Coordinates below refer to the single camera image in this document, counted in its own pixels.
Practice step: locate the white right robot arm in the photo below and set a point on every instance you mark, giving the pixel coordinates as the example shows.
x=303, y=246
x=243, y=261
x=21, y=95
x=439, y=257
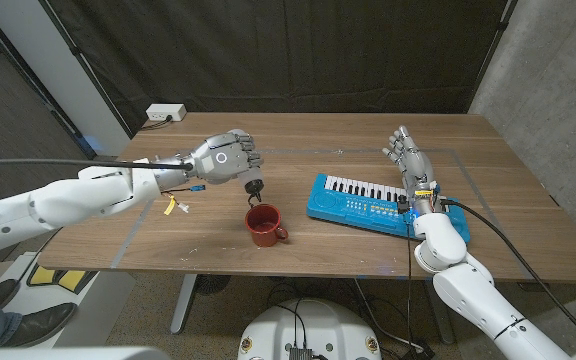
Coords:
x=473, y=295

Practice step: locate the frosted oil cruet black label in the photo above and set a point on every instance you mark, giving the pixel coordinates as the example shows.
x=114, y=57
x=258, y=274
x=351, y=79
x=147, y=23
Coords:
x=254, y=187

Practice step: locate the black power adapter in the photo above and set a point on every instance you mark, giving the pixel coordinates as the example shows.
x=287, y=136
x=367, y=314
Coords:
x=418, y=351

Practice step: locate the white robot chest edge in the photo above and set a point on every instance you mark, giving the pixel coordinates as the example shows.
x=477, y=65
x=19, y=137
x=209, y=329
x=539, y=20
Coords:
x=68, y=354

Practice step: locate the black round fan base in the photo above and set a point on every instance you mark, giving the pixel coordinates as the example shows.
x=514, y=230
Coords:
x=213, y=284

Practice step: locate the blue toy piano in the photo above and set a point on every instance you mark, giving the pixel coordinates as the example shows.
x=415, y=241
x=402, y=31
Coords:
x=358, y=207

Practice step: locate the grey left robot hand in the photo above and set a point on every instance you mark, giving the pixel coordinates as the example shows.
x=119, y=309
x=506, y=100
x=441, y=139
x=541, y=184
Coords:
x=223, y=160

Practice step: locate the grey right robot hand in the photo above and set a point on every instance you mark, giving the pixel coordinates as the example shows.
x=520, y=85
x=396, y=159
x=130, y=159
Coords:
x=415, y=165

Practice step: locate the white robot torso base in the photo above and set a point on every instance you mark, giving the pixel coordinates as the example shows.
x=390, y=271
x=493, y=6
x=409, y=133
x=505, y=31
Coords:
x=313, y=325

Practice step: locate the red enamel mug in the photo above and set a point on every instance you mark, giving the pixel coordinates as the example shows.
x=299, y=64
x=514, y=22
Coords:
x=263, y=227

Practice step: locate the black backdrop stand pole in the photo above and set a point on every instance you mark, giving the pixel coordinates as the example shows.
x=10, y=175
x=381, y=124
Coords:
x=490, y=57
x=88, y=70

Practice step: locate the white power strip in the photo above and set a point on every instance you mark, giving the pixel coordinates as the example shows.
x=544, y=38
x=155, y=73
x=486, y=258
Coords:
x=165, y=111

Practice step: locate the black backdrop curtain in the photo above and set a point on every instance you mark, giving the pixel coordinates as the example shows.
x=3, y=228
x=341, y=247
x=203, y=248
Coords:
x=288, y=55

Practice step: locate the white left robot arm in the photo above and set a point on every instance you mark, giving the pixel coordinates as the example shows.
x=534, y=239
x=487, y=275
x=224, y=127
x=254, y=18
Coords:
x=68, y=200

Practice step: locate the white table leg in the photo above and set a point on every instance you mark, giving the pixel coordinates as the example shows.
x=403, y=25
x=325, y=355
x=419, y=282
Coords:
x=184, y=302
x=440, y=312

